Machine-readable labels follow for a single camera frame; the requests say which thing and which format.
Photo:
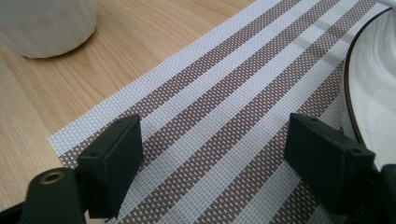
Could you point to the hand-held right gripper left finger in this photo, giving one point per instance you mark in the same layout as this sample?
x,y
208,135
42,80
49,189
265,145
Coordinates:
x,y
109,161

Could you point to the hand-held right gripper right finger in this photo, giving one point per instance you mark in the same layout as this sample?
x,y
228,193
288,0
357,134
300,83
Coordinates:
x,y
327,161

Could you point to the white plate with dark rim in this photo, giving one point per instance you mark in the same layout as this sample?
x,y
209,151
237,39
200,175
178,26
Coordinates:
x,y
373,81

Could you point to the striped woven placemat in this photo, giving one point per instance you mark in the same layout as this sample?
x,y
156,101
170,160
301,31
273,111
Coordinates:
x,y
218,124

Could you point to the white ribbed cup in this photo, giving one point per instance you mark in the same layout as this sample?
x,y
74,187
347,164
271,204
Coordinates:
x,y
46,25

